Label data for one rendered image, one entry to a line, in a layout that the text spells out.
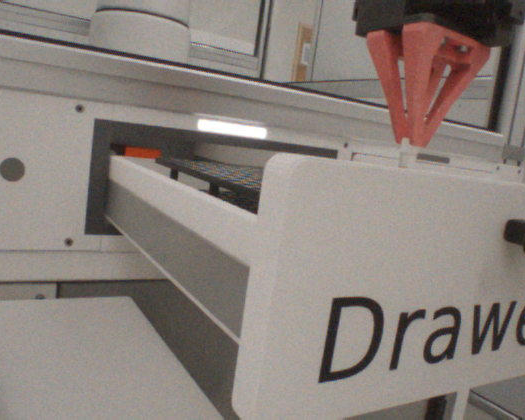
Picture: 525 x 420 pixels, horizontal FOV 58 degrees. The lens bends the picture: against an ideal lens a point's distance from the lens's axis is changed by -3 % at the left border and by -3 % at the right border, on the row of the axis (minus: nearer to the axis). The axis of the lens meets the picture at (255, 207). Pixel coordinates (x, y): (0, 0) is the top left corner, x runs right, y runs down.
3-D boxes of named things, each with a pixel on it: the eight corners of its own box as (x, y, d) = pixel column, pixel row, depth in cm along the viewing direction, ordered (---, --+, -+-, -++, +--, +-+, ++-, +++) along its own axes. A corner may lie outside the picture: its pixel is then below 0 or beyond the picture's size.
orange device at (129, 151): (158, 181, 87) (162, 150, 86) (96, 177, 81) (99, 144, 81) (151, 178, 91) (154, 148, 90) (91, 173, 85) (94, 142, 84)
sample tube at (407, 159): (399, 202, 35) (411, 139, 35) (411, 205, 34) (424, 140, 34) (386, 201, 35) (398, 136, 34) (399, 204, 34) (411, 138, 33)
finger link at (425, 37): (407, 141, 30) (433, -13, 29) (335, 135, 36) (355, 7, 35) (475, 155, 33) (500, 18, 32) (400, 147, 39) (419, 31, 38)
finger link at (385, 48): (424, 143, 29) (452, -18, 27) (347, 136, 35) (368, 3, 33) (493, 157, 32) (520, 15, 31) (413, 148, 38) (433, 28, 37)
